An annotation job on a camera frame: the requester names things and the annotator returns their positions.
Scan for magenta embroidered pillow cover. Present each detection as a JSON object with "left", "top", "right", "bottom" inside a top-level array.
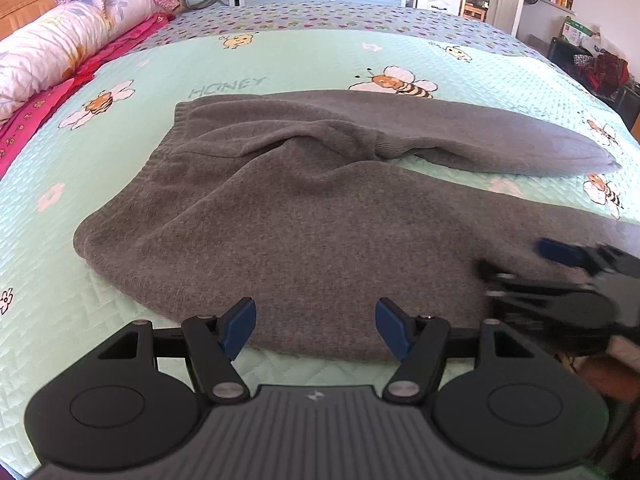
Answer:
[{"left": 0, "top": 12, "right": 175, "bottom": 177}]

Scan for mint green quilted bedspread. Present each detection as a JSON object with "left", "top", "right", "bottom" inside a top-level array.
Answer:
[{"left": 1, "top": 21, "right": 639, "bottom": 477}]

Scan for floral rolled duvet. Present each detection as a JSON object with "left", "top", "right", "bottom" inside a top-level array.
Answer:
[{"left": 0, "top": 0, "right": 160, "bottom": 122}]

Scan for grey knit trousers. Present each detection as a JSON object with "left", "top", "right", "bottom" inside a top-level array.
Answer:
[{"left": 74, "top": 90, "right": 639, "bottom": 360}]

